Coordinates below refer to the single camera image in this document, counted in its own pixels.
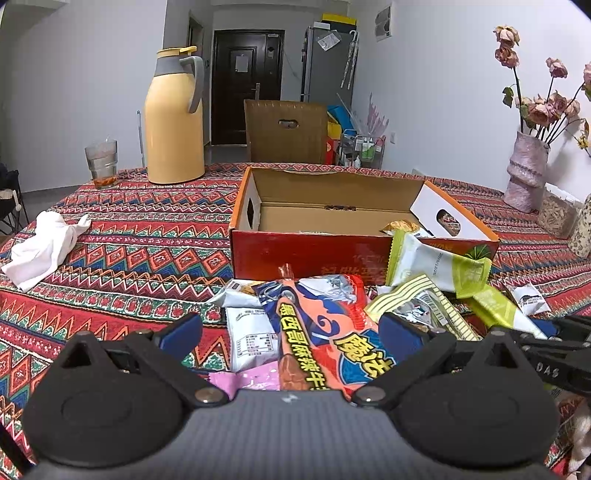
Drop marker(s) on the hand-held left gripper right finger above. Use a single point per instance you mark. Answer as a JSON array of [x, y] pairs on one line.
[[399, 339]]

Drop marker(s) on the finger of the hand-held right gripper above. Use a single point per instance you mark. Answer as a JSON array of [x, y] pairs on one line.
[[545, 345], [551, 328]]

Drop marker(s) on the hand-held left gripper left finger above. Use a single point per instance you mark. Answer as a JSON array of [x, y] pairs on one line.
[[182, 337]]

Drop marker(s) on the small white snack packet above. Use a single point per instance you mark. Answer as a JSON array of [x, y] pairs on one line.
[[528, 299]]

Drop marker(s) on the yellow striped snack packet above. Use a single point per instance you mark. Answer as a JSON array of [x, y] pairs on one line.
[[406, 290]]

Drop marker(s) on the green yellow snack packet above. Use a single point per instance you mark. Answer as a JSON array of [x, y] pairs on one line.
[[494, 302]]

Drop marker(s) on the white snack packet with table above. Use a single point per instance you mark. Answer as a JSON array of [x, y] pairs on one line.
[[251, 337]]

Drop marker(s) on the red orange snack bag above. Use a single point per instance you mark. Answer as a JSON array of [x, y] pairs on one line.
[[323, 323]]

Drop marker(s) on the pink snack packet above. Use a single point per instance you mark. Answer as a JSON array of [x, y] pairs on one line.
[[249, 381]]

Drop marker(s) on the orange red cardboard box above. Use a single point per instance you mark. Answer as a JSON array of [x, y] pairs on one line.
[[300, 254]]

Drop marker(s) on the white green snack packet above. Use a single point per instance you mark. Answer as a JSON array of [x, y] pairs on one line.
[[429, 263]]

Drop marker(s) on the beige patterned container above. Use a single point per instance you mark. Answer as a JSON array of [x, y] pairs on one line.
[[582, 228]]

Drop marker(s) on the gold snack packet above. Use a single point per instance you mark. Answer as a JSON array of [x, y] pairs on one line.
[[401, 226]]

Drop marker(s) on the clear jar of seeds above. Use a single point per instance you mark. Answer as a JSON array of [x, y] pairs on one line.
[[556, 214]]

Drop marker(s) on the pink vase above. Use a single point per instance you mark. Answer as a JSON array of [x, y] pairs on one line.
[[526, 175]]

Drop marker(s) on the white cloth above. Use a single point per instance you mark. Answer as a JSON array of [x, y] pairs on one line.
[[41, 249]]

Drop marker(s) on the glass cup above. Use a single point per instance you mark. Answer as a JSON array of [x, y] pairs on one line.
[[101, 164]]

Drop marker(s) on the yellow thermos jug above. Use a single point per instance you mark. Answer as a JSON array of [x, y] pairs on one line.
[[173, 129]]

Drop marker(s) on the wooden chair back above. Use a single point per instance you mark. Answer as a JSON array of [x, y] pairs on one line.
[[272, 143]]

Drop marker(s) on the dried pink flower bouquet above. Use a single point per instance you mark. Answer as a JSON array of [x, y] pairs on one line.
[[540, 110]]

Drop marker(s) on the pink feathery decoration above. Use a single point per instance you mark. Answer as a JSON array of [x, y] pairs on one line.
[[376, 117]]

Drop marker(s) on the black folding chair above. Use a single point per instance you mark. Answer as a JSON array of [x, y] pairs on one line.
[[9, 194]]

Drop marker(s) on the blue bag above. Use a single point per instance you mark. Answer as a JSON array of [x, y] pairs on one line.
[[339, 115]]

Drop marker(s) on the dark door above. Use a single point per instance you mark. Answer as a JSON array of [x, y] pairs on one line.
[[231, 101]]

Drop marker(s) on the grey refrigerator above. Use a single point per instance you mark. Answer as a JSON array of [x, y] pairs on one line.
[[321, 78]]

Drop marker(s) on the paper on door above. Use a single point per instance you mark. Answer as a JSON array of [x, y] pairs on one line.
[[241, 63]]

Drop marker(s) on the white folded umbrella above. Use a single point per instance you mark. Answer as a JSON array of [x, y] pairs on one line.
[[349, 60]]

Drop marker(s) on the paper on refrigerator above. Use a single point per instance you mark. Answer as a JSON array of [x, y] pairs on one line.
[[328, 40]]

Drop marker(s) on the yellow black box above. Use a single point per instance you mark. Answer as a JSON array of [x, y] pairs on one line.
[[339, 21]]

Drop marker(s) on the white wall panel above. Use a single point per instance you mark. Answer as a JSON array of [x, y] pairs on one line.
[[383, 24]]

